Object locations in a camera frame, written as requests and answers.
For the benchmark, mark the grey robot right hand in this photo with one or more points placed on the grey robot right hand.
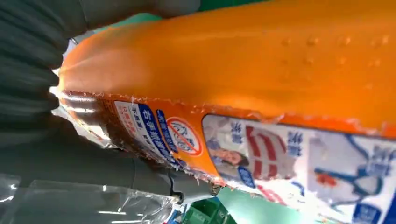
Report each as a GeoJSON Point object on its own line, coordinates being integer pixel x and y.
{"type": "Point", "coordinates": [92, 164]}

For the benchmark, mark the clear plastic wrap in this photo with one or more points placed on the clear plastic wrap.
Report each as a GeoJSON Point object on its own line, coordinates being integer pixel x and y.
{"type": "Point", "coordinates": [77, 204]}

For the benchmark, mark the green crate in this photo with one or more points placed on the green crate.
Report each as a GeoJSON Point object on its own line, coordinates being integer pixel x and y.
{"type": "Point", "coordinates": [207, 213]}

